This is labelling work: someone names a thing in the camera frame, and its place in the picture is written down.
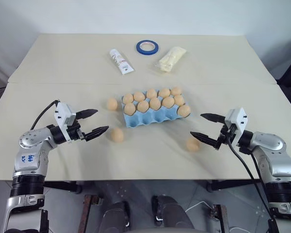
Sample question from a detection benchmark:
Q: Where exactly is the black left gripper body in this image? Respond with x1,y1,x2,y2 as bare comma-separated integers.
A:
66,119,86,143

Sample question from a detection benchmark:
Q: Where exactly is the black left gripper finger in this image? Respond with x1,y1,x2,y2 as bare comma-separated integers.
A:
83,125,110,142
75,109,98,120

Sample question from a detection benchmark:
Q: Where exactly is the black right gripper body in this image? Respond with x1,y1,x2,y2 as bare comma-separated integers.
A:
216,122,236,150

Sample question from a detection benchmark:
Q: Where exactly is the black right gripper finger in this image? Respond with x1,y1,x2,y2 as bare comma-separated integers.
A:
189,131,220,150
200,112,226,124

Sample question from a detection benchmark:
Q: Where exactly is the blue egg tray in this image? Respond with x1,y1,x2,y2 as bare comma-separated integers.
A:
122,93,191,129

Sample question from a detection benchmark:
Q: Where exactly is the black table leg foot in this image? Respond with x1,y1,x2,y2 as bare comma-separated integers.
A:
206,180,260,193
43,181,84,195

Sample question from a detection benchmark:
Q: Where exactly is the white printed tube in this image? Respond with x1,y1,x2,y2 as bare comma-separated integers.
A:
109,49,135,75

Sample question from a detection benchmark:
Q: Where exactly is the clear bag of white contents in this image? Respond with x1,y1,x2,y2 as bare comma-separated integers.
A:
153,46,187,74

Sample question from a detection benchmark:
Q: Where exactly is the dark rounded shape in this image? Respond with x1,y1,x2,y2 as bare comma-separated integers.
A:
152,195,195,233
99,200,132,233

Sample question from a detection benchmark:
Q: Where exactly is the black background equipment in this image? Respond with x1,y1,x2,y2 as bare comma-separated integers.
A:
276,36,291,115

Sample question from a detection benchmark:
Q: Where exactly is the blue tape roll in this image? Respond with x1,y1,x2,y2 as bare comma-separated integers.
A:
136,40,161,55

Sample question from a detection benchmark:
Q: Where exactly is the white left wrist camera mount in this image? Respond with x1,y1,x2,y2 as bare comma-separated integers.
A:
53,101,78,141

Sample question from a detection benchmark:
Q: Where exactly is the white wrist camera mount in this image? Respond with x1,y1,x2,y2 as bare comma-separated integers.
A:
53,101,78,141
224,106,248,147

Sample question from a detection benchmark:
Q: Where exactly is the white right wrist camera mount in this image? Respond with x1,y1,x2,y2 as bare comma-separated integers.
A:
224,106,248,147

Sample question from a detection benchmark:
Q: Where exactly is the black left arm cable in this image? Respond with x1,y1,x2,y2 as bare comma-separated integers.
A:
30,100,61,130

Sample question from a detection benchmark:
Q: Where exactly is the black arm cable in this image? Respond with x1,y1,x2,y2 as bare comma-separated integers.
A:
226,126,279,233
30,100,61,130

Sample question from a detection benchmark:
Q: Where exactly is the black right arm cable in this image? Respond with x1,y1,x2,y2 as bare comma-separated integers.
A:
226,126,279,233

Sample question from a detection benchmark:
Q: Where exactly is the thin white floor cable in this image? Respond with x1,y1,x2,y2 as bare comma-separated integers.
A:
185,199,215,214

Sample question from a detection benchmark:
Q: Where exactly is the rusty metal bracket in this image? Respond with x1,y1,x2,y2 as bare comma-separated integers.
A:
83,194,105,233
211,203,231,233

